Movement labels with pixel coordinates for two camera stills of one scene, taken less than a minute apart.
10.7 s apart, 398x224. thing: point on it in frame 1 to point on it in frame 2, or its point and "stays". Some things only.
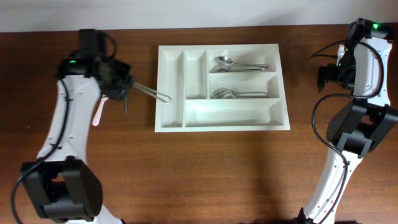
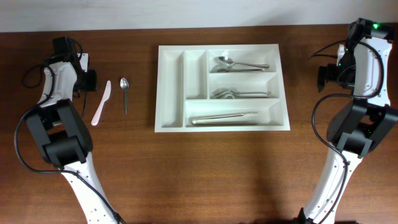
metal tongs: [150, 92] to [237, 119]
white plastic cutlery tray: [184, 74] stays
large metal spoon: [223, 68] stays
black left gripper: [119, 94] to [92, 84]
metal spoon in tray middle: [222, 91] stays
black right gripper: [329, 76] stays
